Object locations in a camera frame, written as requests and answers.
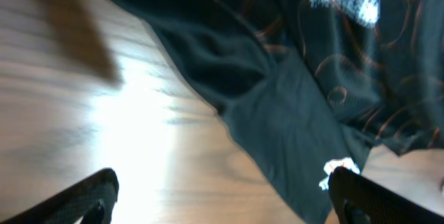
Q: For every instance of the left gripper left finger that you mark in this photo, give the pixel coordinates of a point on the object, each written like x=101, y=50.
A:
x=90, y=201

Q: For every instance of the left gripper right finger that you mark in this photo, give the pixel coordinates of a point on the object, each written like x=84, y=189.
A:
x=358, y=200

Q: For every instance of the black printed cycling jersey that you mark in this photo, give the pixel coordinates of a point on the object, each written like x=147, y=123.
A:
x=301, y=84

